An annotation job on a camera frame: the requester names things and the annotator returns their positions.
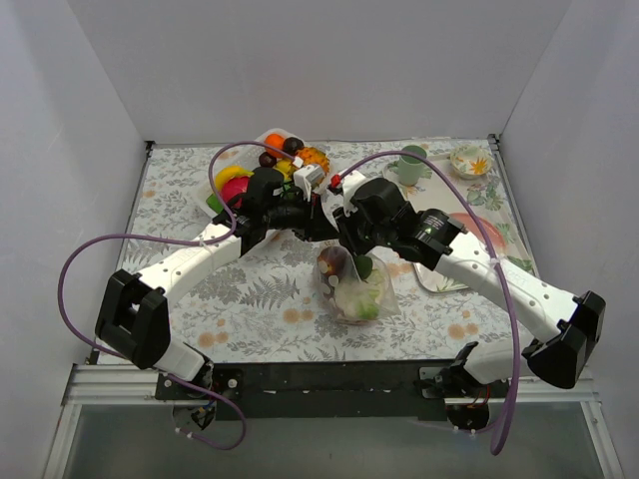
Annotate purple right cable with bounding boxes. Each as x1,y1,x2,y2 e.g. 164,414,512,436
338,150,523,456

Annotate floral serving tray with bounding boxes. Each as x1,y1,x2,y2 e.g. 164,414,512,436
399,151,534,273

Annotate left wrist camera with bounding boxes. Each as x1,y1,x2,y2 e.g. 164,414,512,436
293,164,325,198

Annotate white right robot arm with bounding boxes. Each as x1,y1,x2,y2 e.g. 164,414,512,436
331,172,606,397

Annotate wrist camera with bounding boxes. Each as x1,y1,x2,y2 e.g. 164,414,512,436
293,164,325,198
328,170,368,216

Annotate dark mangosteen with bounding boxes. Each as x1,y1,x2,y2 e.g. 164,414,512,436
318,245,350,277

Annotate small dark plum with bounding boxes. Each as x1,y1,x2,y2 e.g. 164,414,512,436
259,152,278,168

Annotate floral tablecloth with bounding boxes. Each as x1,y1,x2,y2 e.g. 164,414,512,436
121,146,510,362

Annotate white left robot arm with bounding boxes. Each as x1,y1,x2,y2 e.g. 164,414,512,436
96,165,336,399

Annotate aluminium frame rail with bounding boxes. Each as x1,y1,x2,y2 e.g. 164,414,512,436
63,363,166,406

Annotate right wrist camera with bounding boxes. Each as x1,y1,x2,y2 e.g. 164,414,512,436
328,170,368,216

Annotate pink plate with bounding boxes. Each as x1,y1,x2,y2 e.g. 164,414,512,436
449,213,507,253

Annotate dark green avocado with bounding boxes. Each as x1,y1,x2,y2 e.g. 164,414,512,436
353,255,373,280

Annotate green cup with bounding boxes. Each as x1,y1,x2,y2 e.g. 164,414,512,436
397,145,426,187

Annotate pink dragon fruit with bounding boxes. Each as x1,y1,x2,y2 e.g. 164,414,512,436
220,177,250,206

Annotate small yellow fruits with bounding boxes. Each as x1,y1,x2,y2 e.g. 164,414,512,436
275,159,298,181

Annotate orange fruit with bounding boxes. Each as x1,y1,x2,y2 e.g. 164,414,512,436
265,133,286,159

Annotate floral bowl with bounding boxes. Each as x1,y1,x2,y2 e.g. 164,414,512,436
449,145,493,180

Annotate white fruit basket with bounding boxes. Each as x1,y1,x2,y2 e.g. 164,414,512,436
198,128,338,245

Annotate clear zip top bag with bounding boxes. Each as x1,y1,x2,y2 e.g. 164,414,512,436
314,245,399,324

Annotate orange pineapple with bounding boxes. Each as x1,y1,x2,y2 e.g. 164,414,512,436
297,147,330,174

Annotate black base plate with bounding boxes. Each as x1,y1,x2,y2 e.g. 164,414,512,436
154,359,500,420

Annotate yellow banana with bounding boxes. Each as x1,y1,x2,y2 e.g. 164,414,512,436
214,166,254,190

